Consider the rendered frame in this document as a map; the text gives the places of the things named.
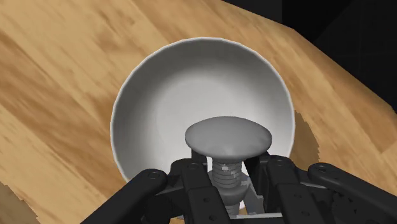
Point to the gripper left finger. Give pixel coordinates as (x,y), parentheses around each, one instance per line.
(198,198)

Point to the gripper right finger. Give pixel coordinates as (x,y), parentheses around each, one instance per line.
(297,195)

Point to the grey mushroom-shaped object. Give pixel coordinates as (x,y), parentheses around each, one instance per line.
(228,139)

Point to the white bowl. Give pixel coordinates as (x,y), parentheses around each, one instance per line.
(186,102)

